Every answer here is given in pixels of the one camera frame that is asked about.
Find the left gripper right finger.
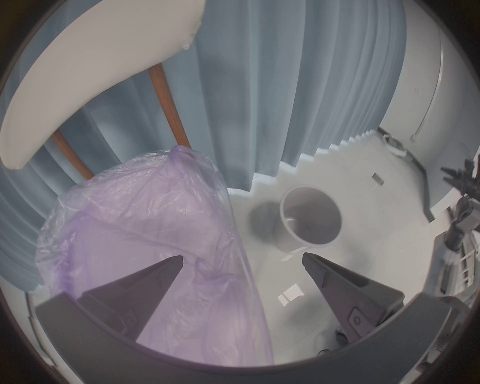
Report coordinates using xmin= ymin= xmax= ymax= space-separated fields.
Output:
xmin=302 ymin=252 xmax=406 ymax=344

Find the white wardrobe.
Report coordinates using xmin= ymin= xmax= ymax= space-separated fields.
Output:
xmin=380 ymin=0 xmax=480 ymax=222

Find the white trash bin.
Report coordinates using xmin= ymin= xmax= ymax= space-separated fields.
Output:
xmin=278 ymin=185 xmax=343 ymax=254

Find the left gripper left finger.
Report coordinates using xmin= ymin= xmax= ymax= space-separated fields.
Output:
xmin=77 ymin=255 xmax=184 ymax=343

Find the purple plastic bag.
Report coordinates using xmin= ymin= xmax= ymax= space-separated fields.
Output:
xmin=35 ymin=145 xmax=275 ymax=366

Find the blue-grey curtain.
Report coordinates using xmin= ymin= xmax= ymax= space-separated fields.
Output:
xmin=0 ymin=0 xmax=407 ymax=293

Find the white padded wooden chair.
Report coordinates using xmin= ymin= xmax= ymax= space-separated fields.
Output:
xmin=0 ymin=0 xmax=206 ymax=181

